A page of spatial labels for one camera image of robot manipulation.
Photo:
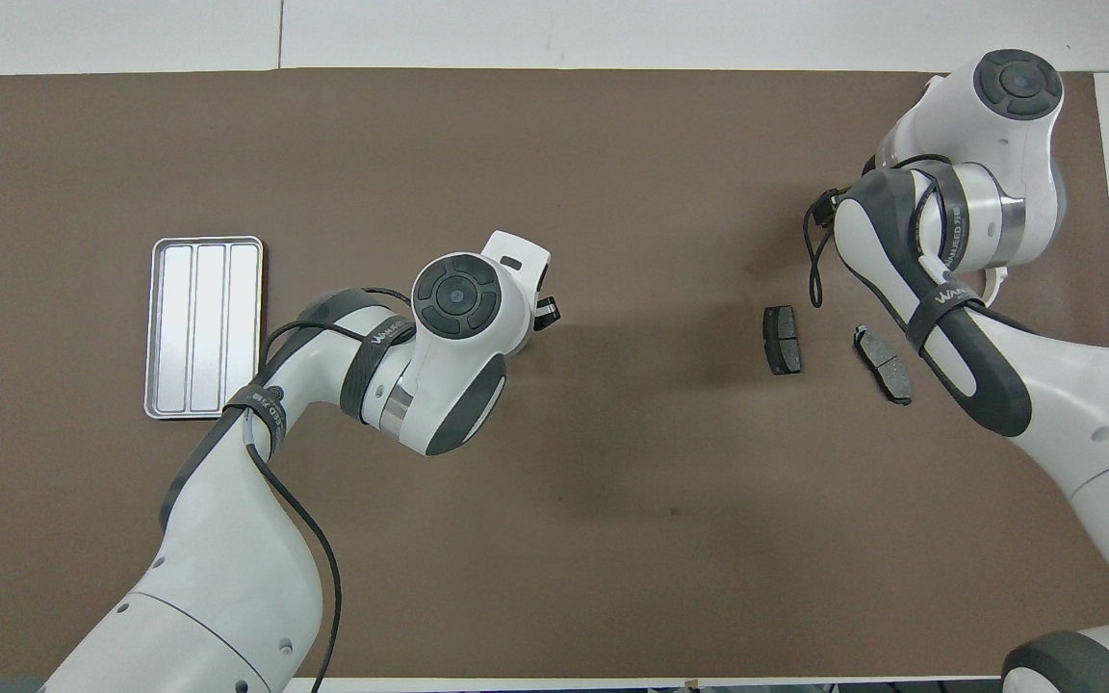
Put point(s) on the white semicircular plastic bracket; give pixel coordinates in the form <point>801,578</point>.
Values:
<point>999,281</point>

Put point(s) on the silver metal tray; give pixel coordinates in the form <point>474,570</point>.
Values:
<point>208,327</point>

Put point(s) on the dark grey brake pad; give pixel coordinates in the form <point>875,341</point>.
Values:
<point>783,340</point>
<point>884,371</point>

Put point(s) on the brown table mat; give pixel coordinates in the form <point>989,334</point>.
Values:
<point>612,144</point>

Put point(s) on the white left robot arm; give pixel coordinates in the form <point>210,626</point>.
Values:
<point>218,558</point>

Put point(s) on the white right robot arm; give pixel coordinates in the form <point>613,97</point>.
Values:
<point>1045,385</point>

